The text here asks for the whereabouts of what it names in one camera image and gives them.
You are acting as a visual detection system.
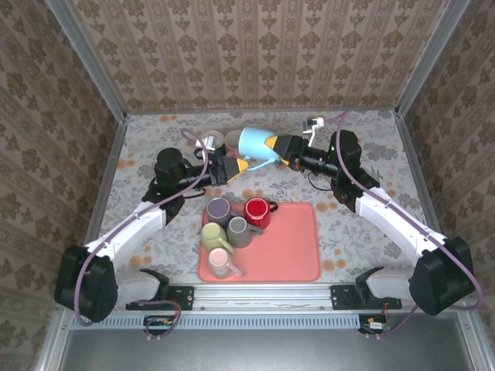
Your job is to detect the floral patterned tablecloth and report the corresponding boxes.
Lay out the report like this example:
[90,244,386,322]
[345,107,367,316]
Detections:
[83,110,442,285]

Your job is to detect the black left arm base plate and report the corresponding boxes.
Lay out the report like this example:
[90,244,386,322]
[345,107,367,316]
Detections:
[125,284,195,311]

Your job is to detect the slotted pale blue cable duct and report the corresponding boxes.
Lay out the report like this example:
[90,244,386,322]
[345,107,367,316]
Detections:
[71,311,387,330]

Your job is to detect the red mug with black handle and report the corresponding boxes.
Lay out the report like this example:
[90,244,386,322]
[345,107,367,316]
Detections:
[243,196,279,232]

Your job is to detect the aluminium table side rail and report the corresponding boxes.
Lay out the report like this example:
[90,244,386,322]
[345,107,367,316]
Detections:
[394,114,446,243]
[79,119,128,252]

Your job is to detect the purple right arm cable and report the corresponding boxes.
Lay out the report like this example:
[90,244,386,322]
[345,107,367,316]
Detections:
[323,111,485,339]

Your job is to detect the salmon pink mug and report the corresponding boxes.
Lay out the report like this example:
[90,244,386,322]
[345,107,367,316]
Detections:
[224,130,243,150]

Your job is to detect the light green mug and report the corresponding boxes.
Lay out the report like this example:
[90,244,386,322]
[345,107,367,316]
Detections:
[200,222,235,254]

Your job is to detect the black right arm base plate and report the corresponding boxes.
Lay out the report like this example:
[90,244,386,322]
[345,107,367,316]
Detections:
[329,284,403,311]

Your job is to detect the pale pink mug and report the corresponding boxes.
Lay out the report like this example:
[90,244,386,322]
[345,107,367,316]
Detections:
[207,247,244,279]

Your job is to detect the aluminium frame post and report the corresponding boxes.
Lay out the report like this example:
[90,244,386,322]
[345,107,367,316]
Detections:
[45,0,128,123]
[394,0,471,117]

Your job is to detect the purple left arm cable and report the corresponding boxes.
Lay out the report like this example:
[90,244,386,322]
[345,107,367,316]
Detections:
[73,128,210,341]

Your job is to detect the purple mug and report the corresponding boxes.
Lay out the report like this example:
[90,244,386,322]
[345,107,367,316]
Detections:
[206,197,243,230]

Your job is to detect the thin black cable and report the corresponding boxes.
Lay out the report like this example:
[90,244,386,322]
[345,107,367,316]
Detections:
[307,172,337,192]

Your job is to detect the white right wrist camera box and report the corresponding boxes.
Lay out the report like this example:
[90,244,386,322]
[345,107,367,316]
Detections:
[301,117,326,146]

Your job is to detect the grey mug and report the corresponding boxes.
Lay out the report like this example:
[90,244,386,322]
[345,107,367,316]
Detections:
[227,216,264,248]

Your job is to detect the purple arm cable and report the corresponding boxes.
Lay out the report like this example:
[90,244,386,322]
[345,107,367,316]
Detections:
[323,111,485,339]
[73,128,210,341]

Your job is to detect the light blue mug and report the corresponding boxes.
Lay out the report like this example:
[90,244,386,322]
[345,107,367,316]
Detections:
[237,126,283,173]

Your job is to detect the pink plastic tray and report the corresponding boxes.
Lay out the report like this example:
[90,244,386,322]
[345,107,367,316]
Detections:
[197,203,322,283]

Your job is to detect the aluminium mounting rail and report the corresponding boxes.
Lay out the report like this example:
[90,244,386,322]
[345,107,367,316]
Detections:
[192,285,333,311]

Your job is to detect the small circuit board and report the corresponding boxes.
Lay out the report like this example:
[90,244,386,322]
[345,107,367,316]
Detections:
[359,315,390,335]
[145,315,175,335]

